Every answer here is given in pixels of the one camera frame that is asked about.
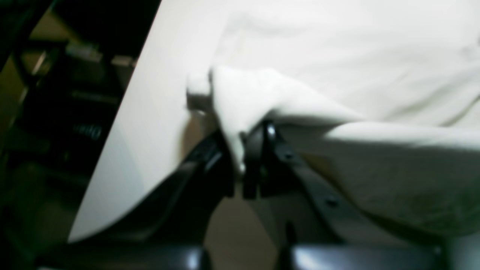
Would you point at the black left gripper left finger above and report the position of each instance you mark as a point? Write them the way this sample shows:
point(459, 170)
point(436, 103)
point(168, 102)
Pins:
point(166, 230)

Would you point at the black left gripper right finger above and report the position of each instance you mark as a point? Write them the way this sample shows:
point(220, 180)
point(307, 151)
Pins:
point(321, 229)

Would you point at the white t-shirt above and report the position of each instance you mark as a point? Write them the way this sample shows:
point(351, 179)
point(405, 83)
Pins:
point(381, 94)

